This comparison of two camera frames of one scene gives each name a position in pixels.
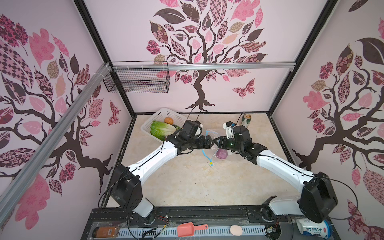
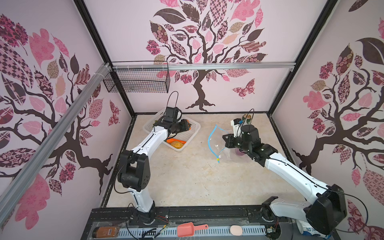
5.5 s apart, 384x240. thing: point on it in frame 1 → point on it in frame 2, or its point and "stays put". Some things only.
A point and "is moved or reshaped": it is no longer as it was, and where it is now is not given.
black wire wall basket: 140,77 stays put
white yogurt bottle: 323,229 stays put
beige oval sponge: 236,230 stays put
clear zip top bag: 211,153 is moved or reshaped
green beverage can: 246,120 stays put
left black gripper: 202,145 → 184,126
